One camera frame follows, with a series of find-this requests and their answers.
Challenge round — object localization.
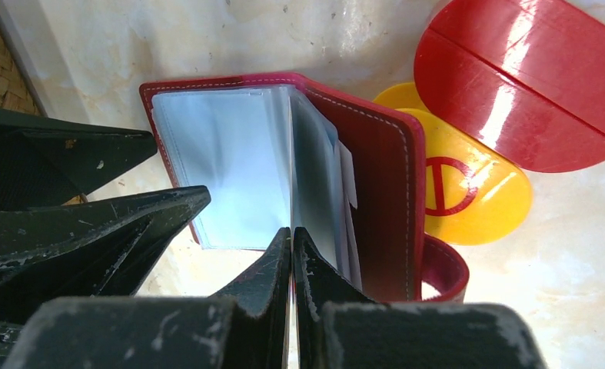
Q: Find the red yellow plastic case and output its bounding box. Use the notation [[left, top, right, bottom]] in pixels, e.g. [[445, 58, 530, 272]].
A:
[[375, 1, 605, 245]]

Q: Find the red leather card holder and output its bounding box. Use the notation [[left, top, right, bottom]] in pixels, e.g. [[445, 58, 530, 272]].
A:
[[139, 72, 469, 301]]

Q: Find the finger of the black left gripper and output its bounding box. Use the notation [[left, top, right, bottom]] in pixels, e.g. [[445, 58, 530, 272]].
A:
[[0, 108, 158, 211], [0, 186, 211, 324]]

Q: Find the woven bamboo tray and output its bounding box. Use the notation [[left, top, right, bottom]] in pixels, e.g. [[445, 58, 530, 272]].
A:
[[0, 7, 43, 117]]

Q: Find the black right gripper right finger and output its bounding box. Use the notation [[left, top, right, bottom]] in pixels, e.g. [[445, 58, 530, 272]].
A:
[[293, 228, 545, 368]]

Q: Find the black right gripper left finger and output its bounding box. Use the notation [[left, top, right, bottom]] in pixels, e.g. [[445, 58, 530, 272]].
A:
[[4, 228, 291, 368]]

